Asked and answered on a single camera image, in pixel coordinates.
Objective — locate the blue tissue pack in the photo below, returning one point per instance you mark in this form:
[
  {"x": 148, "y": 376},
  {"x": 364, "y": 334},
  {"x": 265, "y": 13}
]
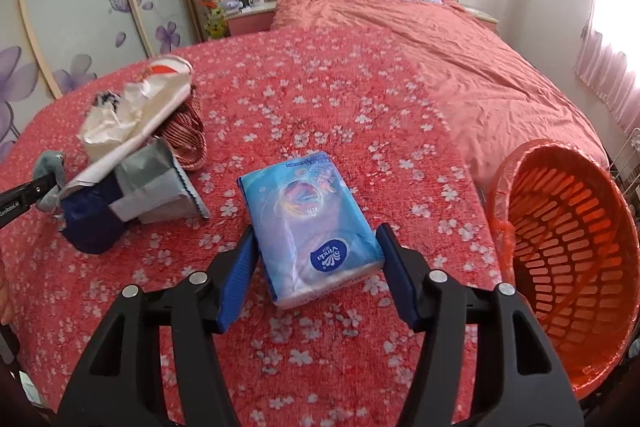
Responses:
[{"x": 305, "y": 217}]

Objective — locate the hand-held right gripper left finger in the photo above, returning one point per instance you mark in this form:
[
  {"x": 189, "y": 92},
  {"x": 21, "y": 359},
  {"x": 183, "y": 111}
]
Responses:
[{"x": 237, "y": 287}]

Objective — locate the pink nightstand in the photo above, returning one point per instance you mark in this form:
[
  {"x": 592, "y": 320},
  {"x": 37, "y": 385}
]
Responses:
[
  {"x": 250, "y": 22},
  {"x": 480, "y": 13}
]

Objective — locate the red and white paper cup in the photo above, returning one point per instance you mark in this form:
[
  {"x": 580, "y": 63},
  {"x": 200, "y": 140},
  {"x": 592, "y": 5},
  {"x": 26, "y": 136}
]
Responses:
[{"x": 167, "y": 68}]

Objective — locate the grey cloth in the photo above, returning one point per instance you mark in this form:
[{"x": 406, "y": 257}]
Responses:
[{"x": 50, "y": 167}]

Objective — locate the dark blue packet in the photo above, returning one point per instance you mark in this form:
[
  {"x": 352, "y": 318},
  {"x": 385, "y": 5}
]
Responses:
[{"x": 90, "y": 222}]

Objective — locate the pink duvet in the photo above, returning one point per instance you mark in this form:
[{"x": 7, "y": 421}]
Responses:
[{"x": 475, "y": 67}]

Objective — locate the red floral blanket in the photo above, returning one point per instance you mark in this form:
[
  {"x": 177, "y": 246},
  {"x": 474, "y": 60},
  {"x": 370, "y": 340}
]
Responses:
[{"x": 325, "y": 107}]

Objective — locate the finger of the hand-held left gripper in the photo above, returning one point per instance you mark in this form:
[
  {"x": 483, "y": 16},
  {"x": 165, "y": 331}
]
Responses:
[{"x": 25, "y": 197}]

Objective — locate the pink curtain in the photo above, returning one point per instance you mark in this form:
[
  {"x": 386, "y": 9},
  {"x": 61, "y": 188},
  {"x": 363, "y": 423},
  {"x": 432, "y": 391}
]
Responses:
[{"x": 610, "y": 72}]

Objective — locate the orange plastic basket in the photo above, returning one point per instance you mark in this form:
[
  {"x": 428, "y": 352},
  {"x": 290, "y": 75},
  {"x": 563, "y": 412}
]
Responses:
[
  {"x": 500, "y": 187},
  {"x": 565, "y": 227}
]

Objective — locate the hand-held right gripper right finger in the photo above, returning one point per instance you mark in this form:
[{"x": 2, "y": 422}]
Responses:
[{"x": 395, "y": 277}]

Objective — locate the wardrobe with purple flower doors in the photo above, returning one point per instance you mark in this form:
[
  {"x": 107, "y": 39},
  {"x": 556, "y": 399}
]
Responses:
[{"x": 75, "y": 7}]

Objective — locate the silver foil packet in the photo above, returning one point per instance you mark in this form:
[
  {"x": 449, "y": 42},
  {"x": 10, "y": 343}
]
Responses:
[{"x": 155, "y": 187}]

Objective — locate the crumpled white paper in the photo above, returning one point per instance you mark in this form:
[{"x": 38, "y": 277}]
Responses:
[{"x": 107, "y": 127}]

